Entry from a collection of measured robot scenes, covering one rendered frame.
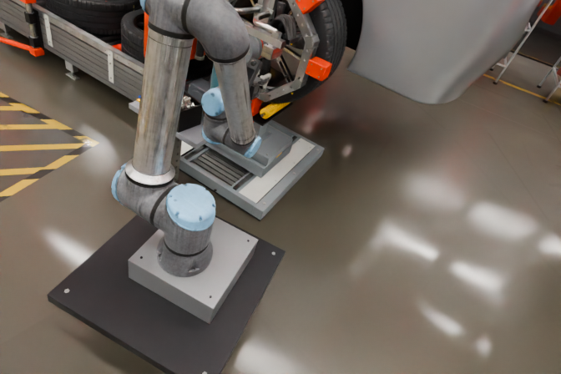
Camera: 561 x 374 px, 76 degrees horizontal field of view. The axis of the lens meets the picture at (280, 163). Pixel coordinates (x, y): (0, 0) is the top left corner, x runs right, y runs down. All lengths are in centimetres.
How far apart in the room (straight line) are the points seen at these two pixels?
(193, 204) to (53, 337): 80
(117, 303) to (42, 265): 58
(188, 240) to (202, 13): 65
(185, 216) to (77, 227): 94
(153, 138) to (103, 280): 56
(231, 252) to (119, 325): 42
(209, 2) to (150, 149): 45
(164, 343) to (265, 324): 55
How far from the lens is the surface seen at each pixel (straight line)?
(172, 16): 94
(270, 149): 216
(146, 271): 131
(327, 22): 173
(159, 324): 133
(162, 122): 106
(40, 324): 172
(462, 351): 209
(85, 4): 300
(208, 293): 127
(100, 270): 144
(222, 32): 89
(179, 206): 112
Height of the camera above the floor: 149
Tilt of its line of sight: 38 degrees down
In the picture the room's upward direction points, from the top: 18 degrees clockwise
